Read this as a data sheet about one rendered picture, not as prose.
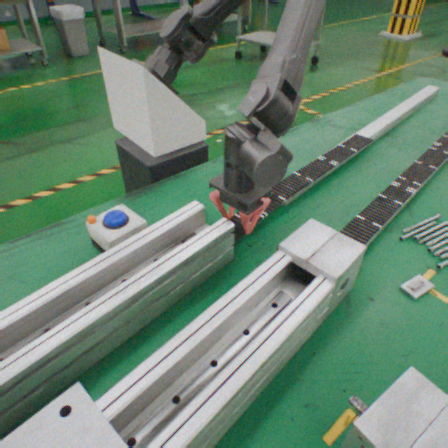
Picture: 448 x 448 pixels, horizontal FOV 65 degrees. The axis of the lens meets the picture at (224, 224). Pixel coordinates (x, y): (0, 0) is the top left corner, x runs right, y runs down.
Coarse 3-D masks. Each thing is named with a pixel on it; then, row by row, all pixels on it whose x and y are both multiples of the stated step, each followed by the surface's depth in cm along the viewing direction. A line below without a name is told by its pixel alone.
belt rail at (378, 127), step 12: (420, 96) 122; (432, 96) 127; (396, 108) 113; (408, 108) 113; (384, 120) 106; (396, 120) 109; (360, 132) 99; (372, 132) 99; (384, 132) 105; (336, 168) 89; (300, 192) 80
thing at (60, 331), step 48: (144, 240) 56; (192, 240) 56; (48, 288) 48; (96, 288) 52; (144, 288) 49; (192, 288) 58; (0, 336) 44; (48, 336) 42; (96, 336) 46; (0, 384) 38; (48, 384) 43; (0, 432) 41
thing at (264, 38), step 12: (240, 12) 423; (264, 12) 454; (324, 12) 402; (240, 24) 432; (264, 24) 462; (240, 36) 441; (252, 36) 442; (264, 36) 442; (264, 48) 479; (312, 60) 437
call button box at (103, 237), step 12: (120, 204) 68; (132, 216) 65; (96, 228) 62; (108, 228) 62; (120, 228) 62; (132, 228) 62; (144, 228) 64; (96, 240) 64; (108, 240) 60; (120, 240) 61
